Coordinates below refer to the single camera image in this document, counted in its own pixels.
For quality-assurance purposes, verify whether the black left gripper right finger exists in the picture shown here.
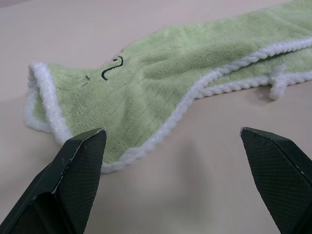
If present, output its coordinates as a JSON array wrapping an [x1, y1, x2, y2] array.
[[239, 126, 312, 234]]

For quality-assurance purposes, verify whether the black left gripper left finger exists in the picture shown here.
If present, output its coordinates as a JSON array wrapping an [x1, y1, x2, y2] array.
[[0, 127, 108, 234]]

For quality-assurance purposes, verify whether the green towel with white trim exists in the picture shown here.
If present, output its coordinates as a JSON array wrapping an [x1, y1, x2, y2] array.
[[23, 0, 312, 174]]

